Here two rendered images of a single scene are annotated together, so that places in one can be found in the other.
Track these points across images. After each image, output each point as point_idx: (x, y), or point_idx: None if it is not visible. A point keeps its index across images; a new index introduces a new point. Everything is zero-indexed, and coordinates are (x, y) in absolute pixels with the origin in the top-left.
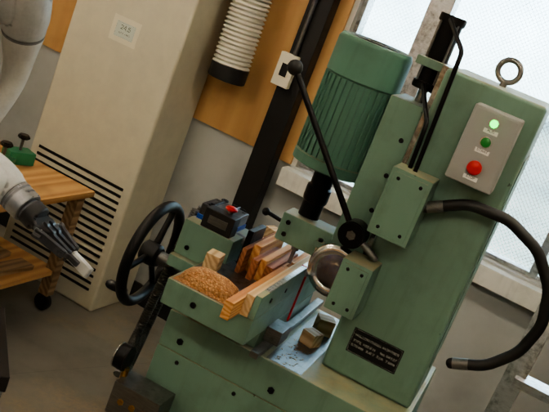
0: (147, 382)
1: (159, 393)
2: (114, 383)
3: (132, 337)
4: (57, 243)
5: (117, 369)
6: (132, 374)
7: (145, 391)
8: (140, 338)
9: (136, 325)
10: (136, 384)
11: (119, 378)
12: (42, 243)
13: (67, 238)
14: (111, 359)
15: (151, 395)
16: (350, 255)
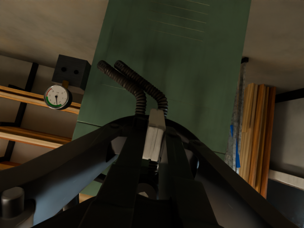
0: (80, 91)
1: (79, 92)
2: (52, 78)
3: (131, 91)
4: (96, 175)
5: (98, 68)
6: (74, 87)
7: (69, 89)
8: (144, 91)
9: (140, 101)
10: (68, 87)
11: (57, 83)
12: (44, 156)
13: (208, 198)
14: (44, 92)
15: (71, 90)
16: None
